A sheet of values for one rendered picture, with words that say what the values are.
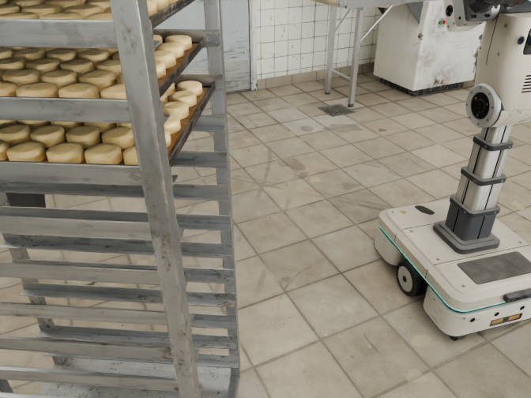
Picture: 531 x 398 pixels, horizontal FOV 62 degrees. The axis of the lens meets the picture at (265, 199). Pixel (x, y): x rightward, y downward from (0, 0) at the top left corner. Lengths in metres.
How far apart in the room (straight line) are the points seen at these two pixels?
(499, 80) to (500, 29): 0.16
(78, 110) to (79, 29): 0.10
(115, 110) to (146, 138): 0.06
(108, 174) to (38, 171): 0.10
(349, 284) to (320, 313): 0.23
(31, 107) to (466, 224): 1.69
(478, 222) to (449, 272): 0.25
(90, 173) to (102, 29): 0.19
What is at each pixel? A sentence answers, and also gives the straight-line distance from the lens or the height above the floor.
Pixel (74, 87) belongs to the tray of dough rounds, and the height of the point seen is 1.24.
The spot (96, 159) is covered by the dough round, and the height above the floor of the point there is 1.15.
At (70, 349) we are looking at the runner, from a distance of 0.90.
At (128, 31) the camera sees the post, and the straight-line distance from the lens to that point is 0.51.
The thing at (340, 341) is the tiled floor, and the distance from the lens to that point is 1.88.
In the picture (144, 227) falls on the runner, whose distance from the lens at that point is 0.65.
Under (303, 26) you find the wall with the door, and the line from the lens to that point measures 4.71.
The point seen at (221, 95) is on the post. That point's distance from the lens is 0.98.
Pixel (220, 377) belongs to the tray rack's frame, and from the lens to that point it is 1.58.
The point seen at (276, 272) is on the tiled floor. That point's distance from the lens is 2.15.
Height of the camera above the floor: 1.42
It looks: 32 degrees down
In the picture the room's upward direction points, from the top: straight up
